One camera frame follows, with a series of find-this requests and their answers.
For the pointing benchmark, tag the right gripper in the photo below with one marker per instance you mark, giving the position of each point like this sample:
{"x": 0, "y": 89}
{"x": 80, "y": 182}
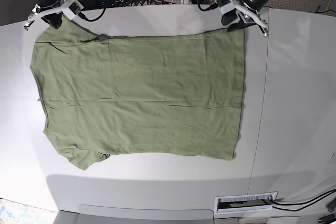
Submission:
{"x": 50, "y": 1}

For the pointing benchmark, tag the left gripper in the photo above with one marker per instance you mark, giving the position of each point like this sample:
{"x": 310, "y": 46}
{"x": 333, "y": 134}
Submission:
{"x": 245, "y": 13}

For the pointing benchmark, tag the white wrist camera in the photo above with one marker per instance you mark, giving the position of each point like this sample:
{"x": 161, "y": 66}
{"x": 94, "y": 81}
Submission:
{"x": 73, "y": 9}
{"x": 225, "y": 6}

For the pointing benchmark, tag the white cable grommet tray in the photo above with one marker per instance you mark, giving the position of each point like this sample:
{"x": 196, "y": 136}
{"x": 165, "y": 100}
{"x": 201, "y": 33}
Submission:
{"x": 244, "y": 203}

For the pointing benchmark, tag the green T-shirt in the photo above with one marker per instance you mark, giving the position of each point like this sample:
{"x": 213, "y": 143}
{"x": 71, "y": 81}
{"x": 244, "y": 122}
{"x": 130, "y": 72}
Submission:
{"x": 105, "y": 96}

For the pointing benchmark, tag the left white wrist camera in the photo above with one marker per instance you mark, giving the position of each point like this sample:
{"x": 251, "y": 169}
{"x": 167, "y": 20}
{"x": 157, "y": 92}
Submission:
{"x": 225, "y": 6}

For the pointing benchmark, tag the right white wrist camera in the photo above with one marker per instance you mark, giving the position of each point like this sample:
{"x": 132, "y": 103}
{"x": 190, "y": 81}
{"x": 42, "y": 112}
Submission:
{"x": 73, "y": 9}

